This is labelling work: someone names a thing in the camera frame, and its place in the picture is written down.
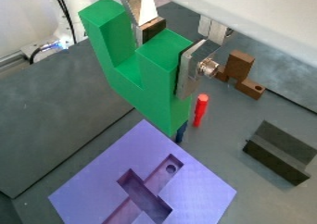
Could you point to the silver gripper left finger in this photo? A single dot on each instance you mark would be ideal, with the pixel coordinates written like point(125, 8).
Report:
point(145, 22)

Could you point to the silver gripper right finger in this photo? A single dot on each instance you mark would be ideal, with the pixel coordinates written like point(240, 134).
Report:
point(195, 61)

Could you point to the green U-shaped block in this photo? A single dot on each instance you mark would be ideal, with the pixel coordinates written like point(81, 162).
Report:
point(140, 71)

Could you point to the black angle fixture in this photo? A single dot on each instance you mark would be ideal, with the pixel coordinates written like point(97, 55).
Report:
point(279, 152)

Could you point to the purple board with cross slot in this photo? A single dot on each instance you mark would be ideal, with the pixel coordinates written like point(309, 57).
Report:
point(144, 181)

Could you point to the brown T-shaped block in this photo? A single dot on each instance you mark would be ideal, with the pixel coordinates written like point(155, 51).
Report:
point(235, 69)

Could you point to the red peg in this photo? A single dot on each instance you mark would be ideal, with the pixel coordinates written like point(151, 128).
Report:
point(200, 106)

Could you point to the blue peg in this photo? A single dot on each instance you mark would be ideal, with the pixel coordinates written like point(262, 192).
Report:
point(180, 132)

